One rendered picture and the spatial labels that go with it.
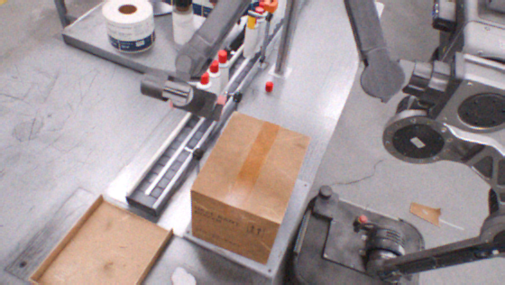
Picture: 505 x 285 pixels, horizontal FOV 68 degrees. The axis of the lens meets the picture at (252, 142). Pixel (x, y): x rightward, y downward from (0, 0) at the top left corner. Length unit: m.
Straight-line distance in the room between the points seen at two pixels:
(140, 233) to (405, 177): 1.87
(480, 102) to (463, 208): 1.91
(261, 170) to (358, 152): 1.69
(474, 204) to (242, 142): 1.99
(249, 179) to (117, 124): 0.69
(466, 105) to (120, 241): 0.97
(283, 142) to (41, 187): 0.80
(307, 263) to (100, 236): 0.99
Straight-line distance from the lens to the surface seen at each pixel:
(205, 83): 1.29
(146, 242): 1.20
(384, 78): 0.78
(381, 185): 2.53
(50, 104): 1.63
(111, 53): 1.74
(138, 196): 1.23
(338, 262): 1.88
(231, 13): 0.84
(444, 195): 2.70
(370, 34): 0.81
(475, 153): 1.23
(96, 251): 1.22
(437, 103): 0.83
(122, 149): 1.41
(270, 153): 1.02
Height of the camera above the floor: 1.92
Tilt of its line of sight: 50 degrees down
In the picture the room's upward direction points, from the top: 9 degrees clockwise
